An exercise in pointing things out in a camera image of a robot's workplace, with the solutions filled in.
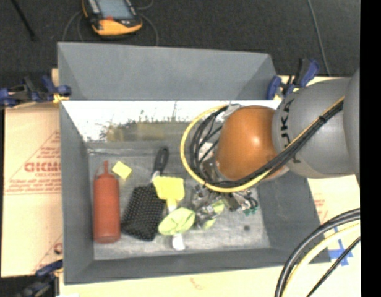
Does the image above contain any grey metal bin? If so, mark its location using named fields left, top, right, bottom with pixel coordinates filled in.
left=56, top=41, right=330, bottom=284

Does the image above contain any yellow-green soft toy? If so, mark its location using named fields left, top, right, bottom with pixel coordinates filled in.
left=157, top=207, right=197, bottom=236

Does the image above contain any small yellow-green thing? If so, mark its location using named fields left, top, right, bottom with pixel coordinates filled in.
left=203, top=200, right=226, bottom=229

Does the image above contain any red squeeze bottle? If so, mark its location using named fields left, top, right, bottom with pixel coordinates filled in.
left=92, top=161, right=122, bottom=244

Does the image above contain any black-handled tool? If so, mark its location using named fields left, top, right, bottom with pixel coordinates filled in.
left=150, top=147, right=171, bottom=183

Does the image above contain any small yellow block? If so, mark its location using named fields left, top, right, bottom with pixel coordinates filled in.
left=111, top=161, right=133, bottom=181

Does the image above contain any small white piece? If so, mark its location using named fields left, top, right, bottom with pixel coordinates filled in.
left=171, top=233, right=186, bottom=251

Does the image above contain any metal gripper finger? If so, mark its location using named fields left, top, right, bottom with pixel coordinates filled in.
left=192, top=184, right=215, bottom=200
left=195, top=205, right=221, bottom=227

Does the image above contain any brown cardboard board red print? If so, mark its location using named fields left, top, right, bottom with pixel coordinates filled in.
left=0, top=103, right=65, bottom=278

